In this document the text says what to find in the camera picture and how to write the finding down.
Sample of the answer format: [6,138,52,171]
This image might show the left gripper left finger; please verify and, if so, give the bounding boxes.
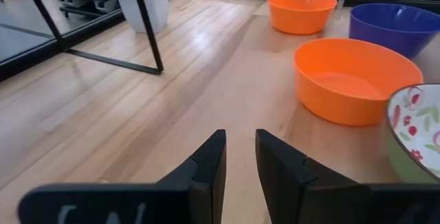
[17,128,228,224]

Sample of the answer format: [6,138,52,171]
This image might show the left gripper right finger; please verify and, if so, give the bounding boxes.
[255,128,440,224]

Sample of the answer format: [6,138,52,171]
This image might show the orange plastic mini bowl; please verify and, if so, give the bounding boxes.
[267,0,338,35]
[294,37,424,127]

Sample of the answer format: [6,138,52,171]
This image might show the floral green mini bowl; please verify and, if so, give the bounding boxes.
[384,83,440,183]

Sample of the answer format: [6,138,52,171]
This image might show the blue plastic mini bowl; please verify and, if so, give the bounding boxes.
[349,3,440,60]

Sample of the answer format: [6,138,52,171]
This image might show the wooden shelf with black legs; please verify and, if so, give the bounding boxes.
[0,0,165,76]

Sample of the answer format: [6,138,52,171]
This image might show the green plant in white pot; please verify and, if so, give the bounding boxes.
[96,0,171,34]

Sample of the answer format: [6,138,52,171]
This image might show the black aluminium table frame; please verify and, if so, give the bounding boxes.
[0,0,440,82]

